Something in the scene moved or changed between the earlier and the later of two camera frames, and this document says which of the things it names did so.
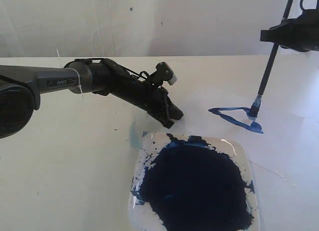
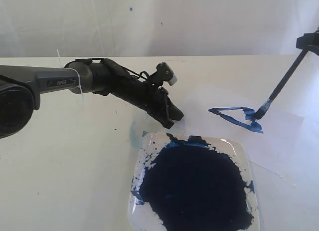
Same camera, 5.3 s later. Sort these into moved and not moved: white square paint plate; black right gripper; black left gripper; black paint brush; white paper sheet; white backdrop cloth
Moved: black paint brush; black right gripper
Not moved: black left gripper; white paper sheet; white backdrop cloth; white square paint plate
